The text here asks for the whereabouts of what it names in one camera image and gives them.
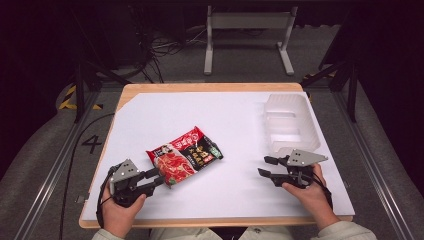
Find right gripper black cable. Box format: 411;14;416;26
311;173;334;211

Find clear plastic tray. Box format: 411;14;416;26
263;93;322;158

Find black floor cable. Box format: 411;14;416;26
58;112;116;240

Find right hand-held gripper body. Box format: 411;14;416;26
282;148;329;190

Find person's left hand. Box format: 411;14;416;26
101;186;147;239

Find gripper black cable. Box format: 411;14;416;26
95;163;118;230
311;173;334;211

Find person's right hand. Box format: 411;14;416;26
282;163;339;231

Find black tripod stand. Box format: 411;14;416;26
70;9;132;124
299;9;360;123

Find white table mat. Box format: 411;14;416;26
82;91;355;222

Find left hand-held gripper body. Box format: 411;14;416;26
109;159;155;208

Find aluminium rail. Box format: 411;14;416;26
13;90;101;240
333;90;416;240

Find yellow black hazard tape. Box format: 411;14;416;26
58;84;104;111

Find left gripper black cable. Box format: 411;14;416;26
95;163;118;230

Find bundle of black cables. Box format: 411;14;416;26
128;4;208;84

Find person's legs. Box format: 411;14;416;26
148;225;295;240

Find grey metal stand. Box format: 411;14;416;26
203;5;299;76

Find red instant noodle packet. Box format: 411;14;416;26
145;125;224;189

